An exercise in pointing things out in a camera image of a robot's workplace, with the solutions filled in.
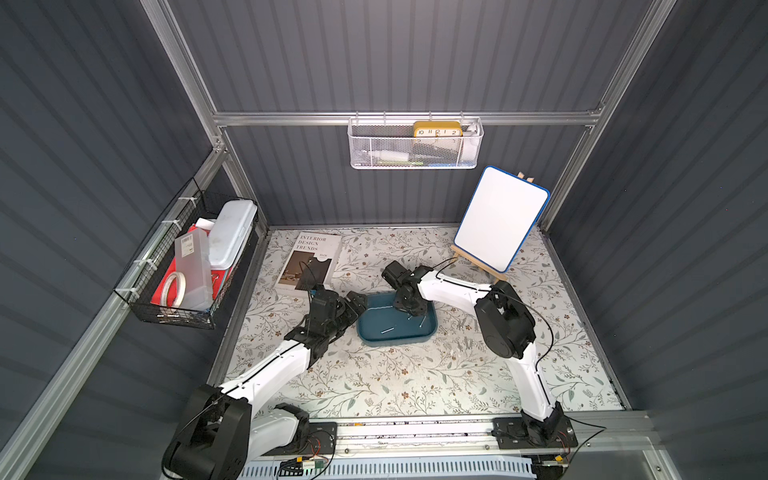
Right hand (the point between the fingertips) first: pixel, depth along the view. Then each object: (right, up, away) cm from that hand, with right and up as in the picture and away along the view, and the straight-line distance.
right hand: (409, 305), depth 98 cm
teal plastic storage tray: (-9, -5, -3) cm, 11 cm away
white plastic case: (-47, +21, -25) cm, 57 cm away
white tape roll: (-50, +9, -36) cm, 62 cm away
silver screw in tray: (-7, -7, -7) cm, 12 cm away
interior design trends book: (-36, +20, +13) cm, 44 cm away
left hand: (-14, +2, -12) cm, 19 cm away
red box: (-47, +11, -28) cm, 56 cm away
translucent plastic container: (-52, +15, -29) cm, 62 cm away
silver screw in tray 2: (+4, -4, -4) cm, 7 cm away
